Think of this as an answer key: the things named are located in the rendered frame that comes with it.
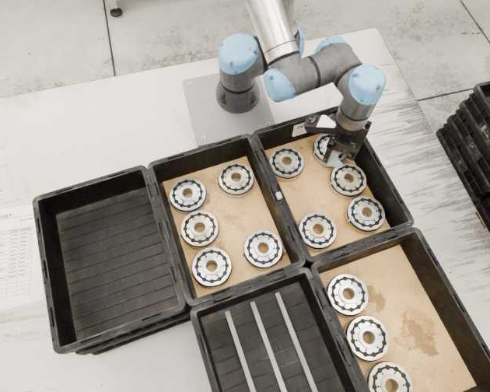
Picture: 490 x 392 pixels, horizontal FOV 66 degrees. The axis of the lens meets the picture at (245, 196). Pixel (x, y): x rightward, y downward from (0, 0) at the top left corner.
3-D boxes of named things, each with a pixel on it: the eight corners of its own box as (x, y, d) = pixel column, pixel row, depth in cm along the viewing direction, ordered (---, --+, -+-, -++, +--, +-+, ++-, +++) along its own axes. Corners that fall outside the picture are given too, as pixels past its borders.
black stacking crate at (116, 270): (53, 214, 107) (33, 198, 97) (154, 183, 111) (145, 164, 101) (76, 356, 92) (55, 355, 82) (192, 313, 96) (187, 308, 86)
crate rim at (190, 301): (147, 167, 103) (145, 162, 100) (250, 136, 107) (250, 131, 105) (188, 309, 87) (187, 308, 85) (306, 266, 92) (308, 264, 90)
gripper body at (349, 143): (351, 162, 101) (365, 138, 90) (322, 151, 103) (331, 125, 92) (360, 141, 104) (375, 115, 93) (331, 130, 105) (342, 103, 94)
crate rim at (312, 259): (250, 136, 107) (250, 131, 105) (344, 107, 111) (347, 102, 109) (306, 266, 92) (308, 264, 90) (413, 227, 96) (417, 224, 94)
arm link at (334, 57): (302, 42, 84) (327, 77, 80) (345, 27, 86) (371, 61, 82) (298, 67, 91) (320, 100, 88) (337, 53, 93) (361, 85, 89)
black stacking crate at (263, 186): (155, 183, 111) (146, 164, 101) (249, 154, 116) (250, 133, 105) (194, 313, 96) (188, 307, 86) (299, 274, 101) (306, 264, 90)
